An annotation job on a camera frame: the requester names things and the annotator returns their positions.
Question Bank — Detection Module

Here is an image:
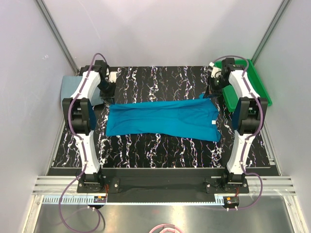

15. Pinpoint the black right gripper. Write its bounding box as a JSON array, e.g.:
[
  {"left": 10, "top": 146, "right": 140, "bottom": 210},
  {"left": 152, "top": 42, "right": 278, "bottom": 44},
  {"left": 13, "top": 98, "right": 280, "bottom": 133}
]
[{"left": 203, "top": 76, "right": 230, "bottom": 100}]

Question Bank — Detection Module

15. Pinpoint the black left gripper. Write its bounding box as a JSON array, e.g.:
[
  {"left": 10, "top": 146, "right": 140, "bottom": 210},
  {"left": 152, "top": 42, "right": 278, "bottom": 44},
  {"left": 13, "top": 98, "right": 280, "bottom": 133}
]
[{"left": 97, "top": 80, "right": 117, "bottom": 105}]

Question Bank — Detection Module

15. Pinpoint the bright blue t shirt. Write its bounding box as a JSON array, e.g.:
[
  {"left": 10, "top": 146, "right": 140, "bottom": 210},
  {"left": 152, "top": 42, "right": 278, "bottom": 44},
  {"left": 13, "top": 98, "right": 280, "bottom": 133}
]
[{"left": 106, "top": 96, "right": 221, "bottom": 142}]

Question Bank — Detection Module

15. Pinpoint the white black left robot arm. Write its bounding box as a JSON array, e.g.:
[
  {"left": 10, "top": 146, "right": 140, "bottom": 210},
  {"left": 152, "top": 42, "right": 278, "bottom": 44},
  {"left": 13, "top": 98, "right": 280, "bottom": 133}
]
[{"left": 62, "top": 60, "right": 116, "bottom": 192}]

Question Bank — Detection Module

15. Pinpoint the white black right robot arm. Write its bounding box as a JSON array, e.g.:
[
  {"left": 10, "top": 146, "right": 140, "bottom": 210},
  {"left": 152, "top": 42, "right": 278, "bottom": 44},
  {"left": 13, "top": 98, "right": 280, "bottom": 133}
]
[{"left": 204, "top": 55, "right": 268, "bottom": 193}]

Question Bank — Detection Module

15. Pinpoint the green plastic bin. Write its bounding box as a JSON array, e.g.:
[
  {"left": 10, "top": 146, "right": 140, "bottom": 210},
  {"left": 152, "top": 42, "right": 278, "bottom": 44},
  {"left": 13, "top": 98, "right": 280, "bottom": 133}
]
[{"left": 223, "top": 59, "right": 273, "bottom": 112}]

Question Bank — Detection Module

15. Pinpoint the folded light blue t shirt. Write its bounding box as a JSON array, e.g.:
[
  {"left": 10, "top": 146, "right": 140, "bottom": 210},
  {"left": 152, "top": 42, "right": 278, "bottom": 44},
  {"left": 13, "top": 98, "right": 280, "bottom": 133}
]
[{"left": 60, "top": 76, "right": 104, "bottom": 106}]

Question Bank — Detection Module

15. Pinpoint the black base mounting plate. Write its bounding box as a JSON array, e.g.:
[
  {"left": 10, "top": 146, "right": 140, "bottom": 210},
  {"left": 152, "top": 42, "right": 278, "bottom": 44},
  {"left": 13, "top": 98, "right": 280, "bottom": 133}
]
[{"left": 77, "top": 176, "right": 249, "bottom": 194}]

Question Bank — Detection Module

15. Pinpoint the left orange connector block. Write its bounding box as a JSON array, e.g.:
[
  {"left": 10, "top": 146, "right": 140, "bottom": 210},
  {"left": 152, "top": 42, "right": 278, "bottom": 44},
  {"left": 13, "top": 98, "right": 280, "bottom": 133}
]
[{"left": 94, "top": 196, "right": 107, "bottom": 203}]

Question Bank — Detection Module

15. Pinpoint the orange connector block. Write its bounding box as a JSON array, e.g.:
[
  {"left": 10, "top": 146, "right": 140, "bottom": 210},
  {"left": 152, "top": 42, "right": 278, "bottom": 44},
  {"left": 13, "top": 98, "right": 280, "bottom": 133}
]
[
  {"left": 94, "top": 196, "right": 107, "bottom": 203},
  {"left": 224, "top": 196, "right": 240, "bottom": 206}
]

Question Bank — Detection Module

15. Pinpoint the right orange connector block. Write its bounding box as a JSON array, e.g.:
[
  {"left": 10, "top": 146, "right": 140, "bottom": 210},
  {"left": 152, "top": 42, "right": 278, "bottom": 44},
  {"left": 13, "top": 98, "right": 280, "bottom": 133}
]
[{"left": 224, "top": 196, "right": 240, "bottom": 206}]

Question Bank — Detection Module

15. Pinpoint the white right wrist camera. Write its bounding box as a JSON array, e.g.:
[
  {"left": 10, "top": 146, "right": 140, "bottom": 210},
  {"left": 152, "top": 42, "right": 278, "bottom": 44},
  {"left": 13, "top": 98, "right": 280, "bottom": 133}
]
[{"left": 207, "top": 62, "right": 221, "bottom": 78}]

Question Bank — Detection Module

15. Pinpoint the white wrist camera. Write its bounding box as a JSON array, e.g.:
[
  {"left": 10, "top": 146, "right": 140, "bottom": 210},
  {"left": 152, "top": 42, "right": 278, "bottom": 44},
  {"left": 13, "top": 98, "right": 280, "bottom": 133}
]
[
  {"left": 108, "top": 71, "right": 118, "bottom": 83},
  {"left": 207, "top": 62, "right": 221, "bottom": 78}
]

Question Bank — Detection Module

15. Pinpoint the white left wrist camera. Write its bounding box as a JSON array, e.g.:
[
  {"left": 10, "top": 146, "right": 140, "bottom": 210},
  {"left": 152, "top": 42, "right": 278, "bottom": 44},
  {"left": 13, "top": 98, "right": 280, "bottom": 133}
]
[{"left": 108, "top": 71, "right": 118, "bottom": 83}]

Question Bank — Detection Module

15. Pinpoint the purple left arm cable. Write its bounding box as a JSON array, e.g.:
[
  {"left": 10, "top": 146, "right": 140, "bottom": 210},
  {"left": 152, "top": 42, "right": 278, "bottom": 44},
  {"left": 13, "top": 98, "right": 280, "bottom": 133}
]
[{"left": 58, "top": 53, "right": 109, "bottom": 231}]

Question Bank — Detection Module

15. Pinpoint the aluminium frame rail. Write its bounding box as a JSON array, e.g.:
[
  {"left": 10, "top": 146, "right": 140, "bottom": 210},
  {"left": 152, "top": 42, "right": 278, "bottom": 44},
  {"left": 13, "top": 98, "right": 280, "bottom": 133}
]
[{"left": 32, "top": 176, "right": 296, "bottom": 196}]

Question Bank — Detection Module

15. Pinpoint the white slotted cable duct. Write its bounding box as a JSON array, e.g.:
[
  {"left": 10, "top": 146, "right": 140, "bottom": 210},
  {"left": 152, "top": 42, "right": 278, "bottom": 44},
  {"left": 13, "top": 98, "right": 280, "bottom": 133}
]
[{"left": 42, "top": 196, "right": 228, "bottom": 205}]

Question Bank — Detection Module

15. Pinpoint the pink cable coil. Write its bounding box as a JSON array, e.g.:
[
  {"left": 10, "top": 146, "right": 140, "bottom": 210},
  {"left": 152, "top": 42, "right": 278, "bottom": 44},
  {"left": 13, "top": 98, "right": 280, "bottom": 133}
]
[{"left": 148, "top": 224, "right": 183, "bottom": 233}]

